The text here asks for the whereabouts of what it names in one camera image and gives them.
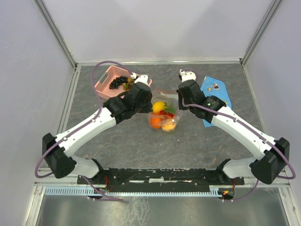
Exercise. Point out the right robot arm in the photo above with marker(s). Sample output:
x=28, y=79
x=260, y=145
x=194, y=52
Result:
x=269, y=155

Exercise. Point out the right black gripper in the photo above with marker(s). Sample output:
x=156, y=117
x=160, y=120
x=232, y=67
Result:
x=181, y=107

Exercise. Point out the green longan bunch toy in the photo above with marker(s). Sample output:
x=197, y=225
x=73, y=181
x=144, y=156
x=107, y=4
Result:
x=128, y=84

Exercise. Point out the pink plastic basket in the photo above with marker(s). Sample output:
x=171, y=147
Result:
x=103, y=85

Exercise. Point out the yellow lemon toy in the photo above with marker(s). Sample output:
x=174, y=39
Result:
x=158, y=107

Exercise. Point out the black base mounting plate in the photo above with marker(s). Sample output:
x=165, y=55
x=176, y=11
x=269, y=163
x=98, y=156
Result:
x=163, y=180

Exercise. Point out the blue cartoon cloth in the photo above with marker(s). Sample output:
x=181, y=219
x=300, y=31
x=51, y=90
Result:
x=217, y=88

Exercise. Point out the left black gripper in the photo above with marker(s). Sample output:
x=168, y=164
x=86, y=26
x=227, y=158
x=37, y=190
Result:
x=148, y=108

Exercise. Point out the clear zip top bag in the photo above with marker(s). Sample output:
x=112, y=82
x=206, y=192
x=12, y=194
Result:
x=171, y=98

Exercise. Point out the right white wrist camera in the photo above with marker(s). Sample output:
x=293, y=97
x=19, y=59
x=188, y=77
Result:
x=188, y=74

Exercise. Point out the orange persimmon toy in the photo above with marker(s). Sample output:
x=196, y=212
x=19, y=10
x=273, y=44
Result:
x=155, y=122

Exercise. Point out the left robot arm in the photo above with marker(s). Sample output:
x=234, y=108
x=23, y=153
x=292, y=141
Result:
x=59, y=151

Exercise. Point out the dark grape bunch toy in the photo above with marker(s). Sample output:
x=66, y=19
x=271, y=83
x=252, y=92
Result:
x=119, y=81

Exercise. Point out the yellow orange peach toy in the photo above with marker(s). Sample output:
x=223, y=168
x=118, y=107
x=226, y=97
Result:
x=168, y=125

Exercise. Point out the small red fruits toy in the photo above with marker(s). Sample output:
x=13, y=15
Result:
x=169, y=111

